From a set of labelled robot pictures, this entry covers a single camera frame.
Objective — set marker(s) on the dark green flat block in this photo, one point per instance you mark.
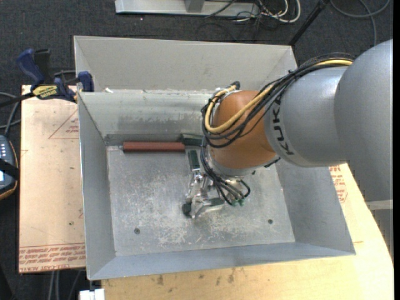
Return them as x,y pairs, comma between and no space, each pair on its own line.
192,139
193,160

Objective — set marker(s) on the grey metal bin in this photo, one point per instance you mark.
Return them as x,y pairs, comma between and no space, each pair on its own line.
150,205

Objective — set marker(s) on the red-brown flat block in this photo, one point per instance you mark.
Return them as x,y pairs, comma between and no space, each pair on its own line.
153,146

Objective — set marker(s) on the brown cardboard board red print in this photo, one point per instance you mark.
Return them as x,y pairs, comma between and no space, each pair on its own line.
50,183

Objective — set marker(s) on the black cylinder on white bracket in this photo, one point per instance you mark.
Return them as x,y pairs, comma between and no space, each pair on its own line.
187,210

